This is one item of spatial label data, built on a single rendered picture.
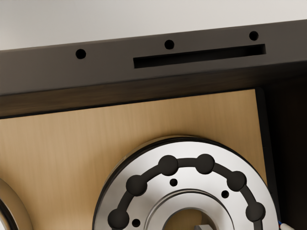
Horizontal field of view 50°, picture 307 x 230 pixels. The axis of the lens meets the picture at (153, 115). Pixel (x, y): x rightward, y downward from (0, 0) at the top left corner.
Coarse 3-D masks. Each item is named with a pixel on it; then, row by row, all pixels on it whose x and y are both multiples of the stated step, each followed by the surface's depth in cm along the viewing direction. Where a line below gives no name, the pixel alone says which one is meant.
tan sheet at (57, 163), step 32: (192, 96) 21; (224, 96) 21; (0, 128) 20; (32, 128) 20; (64, 128) 20; (96, 128) 20; (128, 128) 21; (160, 128) 21; (192, 128) 21; (224, 128) 21; (256, 128) 21; (0, 160) 20; (32, 160) 20; (64, 160) 20; (96, 160) 20; (256, 160) 21; (32, 192) 20; (64, 192) 20; (96, 192) 20; (32, 224) 20; (64, 224) 20; (192, 224) 21
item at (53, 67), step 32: (192, 32) 11; (224, 32) 11; (256, 32) 11; (288, 32) 11; (0, 64) 10; (32, 64) 10; (64, 64) 11; (96, 64) 11; (128, 64) 11; (160, 64) 12; (192, 64) 11; (224, 64) 11; (256, 64) 11; (288, 64) 12; (0, 96) 10
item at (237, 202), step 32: (160, 160) 18; (192, 160) 18; (224, 160) 18; (128, 192) 18; (160, 192) 18; (224, 192) 18; (256, 192) 18; (96, 224) 17; (128, 224) 17; (256, 224) 18
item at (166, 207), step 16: (176, 192) 17; (192, 192) 17; (160, 208) 17; (176, 208) 17; (192, 208) 17; (208, 208) 17; (224, 208) 17; (144, 224) 17; (160, 224) 17; (224, 224) 17
